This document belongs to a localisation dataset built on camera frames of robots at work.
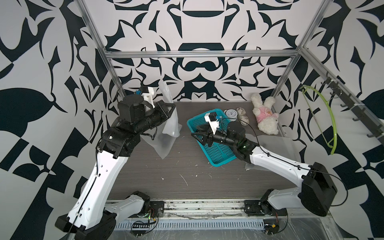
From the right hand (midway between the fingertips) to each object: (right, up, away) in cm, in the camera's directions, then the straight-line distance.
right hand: (195, 128), depth 71 cm
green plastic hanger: (+61, -8, -4) cm, 61 cm away
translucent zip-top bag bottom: (-10, 0, -6) cm, 12 cm away
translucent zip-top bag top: (+58, -14, +28) cm, 66 cm away
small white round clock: (+27, +7, +38) cm, 47 cm away
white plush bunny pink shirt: (+48, +4, +29) cm, 56 cm away
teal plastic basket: (+15, -17, +23) cm, 32 cm away
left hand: (-8, +11, -11) cm, 18 cm away
